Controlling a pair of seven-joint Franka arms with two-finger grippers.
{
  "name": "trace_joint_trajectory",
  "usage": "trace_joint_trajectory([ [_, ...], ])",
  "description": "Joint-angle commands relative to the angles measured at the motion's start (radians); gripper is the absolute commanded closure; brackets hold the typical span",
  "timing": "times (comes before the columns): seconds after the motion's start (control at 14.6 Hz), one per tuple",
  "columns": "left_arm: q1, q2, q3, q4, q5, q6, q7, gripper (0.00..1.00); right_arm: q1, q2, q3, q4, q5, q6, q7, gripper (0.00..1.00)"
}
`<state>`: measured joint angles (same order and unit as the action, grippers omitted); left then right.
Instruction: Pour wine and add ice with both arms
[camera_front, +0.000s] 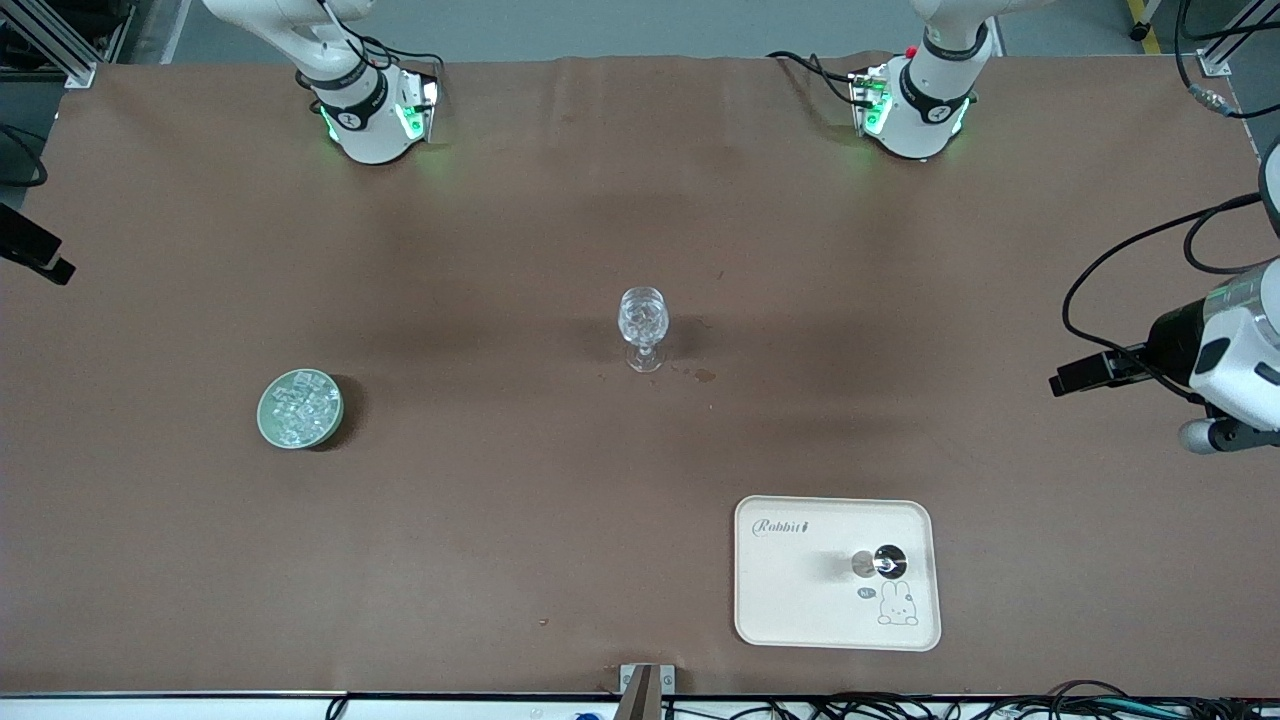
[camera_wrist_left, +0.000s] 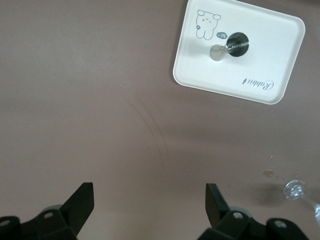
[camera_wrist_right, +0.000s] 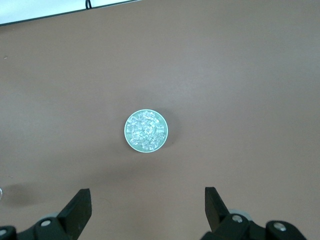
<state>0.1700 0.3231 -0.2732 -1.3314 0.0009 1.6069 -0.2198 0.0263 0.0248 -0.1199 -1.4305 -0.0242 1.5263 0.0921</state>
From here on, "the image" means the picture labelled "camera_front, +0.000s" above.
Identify steel double jigger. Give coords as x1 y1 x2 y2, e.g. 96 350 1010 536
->
850 544 909 582

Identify clear ice cubes heap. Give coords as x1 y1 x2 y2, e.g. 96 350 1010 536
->
265 372 337 446

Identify clear stemmed wine glass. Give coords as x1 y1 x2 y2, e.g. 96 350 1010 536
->
618 286 669 374

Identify pale green round bowl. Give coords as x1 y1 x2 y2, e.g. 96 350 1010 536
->
257 369 344 450

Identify cream rabbit print tray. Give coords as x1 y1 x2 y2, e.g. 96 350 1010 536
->
734 496 942 652

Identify brown table cover mat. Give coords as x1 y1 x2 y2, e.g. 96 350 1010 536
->
0 52 1280 697

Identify aluminium frame profile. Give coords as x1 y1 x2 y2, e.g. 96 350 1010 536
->
0 0 136 89
1195 0 1280 79

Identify black cable bundle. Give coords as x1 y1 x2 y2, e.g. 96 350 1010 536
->
660 680 1280 720

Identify black right arm base cable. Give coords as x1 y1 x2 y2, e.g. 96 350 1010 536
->
318 0 443 86

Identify black arm base cable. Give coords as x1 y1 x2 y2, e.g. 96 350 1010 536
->
767 50 871 109
318 0 443 86

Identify black left arm base cable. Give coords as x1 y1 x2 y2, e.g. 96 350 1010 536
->
767 50 871 109

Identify grey metal camera mount bracket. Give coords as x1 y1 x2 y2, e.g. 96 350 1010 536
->
615 663 676 720

